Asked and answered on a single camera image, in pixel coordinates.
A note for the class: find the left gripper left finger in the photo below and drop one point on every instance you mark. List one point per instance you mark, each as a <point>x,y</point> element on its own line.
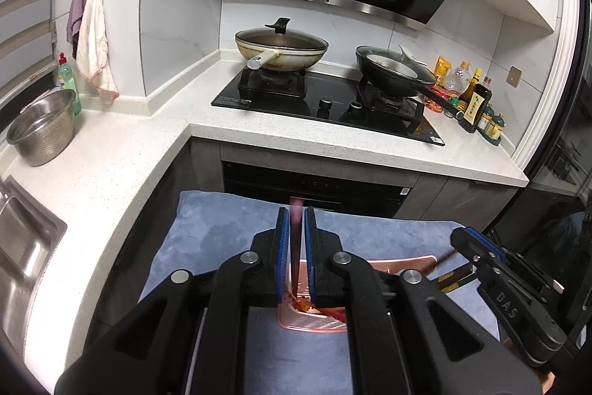
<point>281,245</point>

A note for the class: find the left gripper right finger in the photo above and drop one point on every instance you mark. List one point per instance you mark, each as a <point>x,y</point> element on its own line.
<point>311,235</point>

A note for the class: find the white kitchen countertop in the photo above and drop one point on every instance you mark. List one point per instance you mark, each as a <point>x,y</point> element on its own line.
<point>103,179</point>

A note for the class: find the blue grey cloth mat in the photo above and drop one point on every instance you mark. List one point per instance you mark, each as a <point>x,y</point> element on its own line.
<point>211,227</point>

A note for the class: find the black gas stove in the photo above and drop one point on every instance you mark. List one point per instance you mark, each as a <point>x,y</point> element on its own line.
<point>327,98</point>

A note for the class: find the small spice jars set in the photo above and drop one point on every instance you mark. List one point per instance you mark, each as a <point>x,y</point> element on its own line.
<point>491,125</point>

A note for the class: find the red snack packet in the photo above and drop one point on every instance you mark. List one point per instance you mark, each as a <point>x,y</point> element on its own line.
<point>436,100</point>

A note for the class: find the black wok with lid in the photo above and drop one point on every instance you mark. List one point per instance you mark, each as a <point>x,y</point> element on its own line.
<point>395,73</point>

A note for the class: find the cream pan with glass lid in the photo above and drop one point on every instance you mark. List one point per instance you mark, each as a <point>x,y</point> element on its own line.
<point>278,48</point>

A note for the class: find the dark soy sauce bottle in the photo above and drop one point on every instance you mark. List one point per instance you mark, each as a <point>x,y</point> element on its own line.
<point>476,97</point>

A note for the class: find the clear plastic bottle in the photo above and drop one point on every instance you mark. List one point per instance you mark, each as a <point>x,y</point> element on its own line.
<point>456,83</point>

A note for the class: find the yellow seasoning packet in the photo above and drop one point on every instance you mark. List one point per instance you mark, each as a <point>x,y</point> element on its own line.
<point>441,70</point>

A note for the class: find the stainless steel sink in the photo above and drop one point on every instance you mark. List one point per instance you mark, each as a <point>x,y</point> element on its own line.
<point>29,235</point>

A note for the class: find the steel mixing bowl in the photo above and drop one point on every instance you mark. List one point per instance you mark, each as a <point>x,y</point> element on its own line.
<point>45,128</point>

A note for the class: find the white hanging towel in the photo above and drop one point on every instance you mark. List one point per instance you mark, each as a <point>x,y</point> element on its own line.
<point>92,52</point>

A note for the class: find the green dish soap bottle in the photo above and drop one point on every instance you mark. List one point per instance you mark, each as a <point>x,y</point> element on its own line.
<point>66,80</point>

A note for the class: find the purple hanging cloth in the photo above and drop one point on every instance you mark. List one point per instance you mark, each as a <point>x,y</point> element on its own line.
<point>73,24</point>

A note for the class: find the window roller blind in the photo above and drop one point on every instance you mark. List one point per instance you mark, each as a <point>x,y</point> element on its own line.
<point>26,40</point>

